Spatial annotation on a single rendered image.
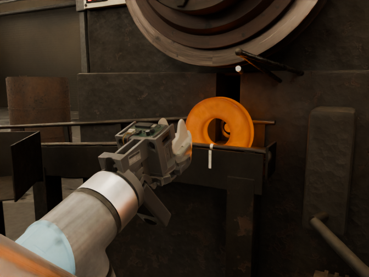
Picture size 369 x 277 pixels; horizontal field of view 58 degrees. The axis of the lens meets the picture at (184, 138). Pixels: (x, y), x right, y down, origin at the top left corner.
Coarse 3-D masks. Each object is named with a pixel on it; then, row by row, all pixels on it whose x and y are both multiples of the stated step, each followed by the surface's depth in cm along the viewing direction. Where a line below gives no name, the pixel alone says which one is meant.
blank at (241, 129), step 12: (204, 108) 74; (216, 108) 73; (228, 108) 72; (240, 108) 71; (192, 120) 76; (204, 120) 75; (228, 120) 72; (240, 120) 71; (192, 132) 76; (204, 132) 76; (240, 132) 71; (252, 132) 72; (228, 144) 73; (240, 144) 72
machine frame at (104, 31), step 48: (336, 0) 70; (96, 48) 102; (144, 48) 94; (288, 48) 76; (336, 48) 72; (96, 96) 97; (144, 96) 90; (192, 96) 83; (240, 96) 77; (288, 96) 73; (336, 96) 68; (288, 144) 74; (192, 192) 87; (288, 192) 76; (144, 240) 97; (192, 240) 90; (288, 240) 78
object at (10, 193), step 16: (0, 144) 86; (16, 144) 71; (32, 144) 81; (0, 160) 87; (16, 160) 71; (32, 160) 81; (0, 176) 88; (16, 176) 70; (32, 176) 81; (0, 192) 74; (16, 192) 70; (0, 208) 81; (0, 224) 80
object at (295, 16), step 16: (128, 0) 76; (304, 0) 59; (288, 16) 61; (304, 16) 60; (144, 32) 75; (272, 32) 63; (288, 32) 61; (160, 48) 74; (176, 48) 72; (192, 48) 71; (224, 48) 67; (256, 48) 64; (192, 64) 71; (208, 64) 70; (224, 64) 68
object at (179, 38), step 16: (144, 0) 72; (256, 0) 59; (272, 0) 60; (288, 0) 59; (144, 16) 73; (160, 16) 70; (176, 16) 67; (192, 16) 66; (208, 16) 64; (224, 16) 63; (240, 16) 61; (256, 16) 62; (272, 16) 61; (160, 32) 72; (176, 32) 70; (192, 32) 68; (208, 32) 66; (224, 32) 65; (240, 32) 64; (256, 32) 62; (208, 48) 68
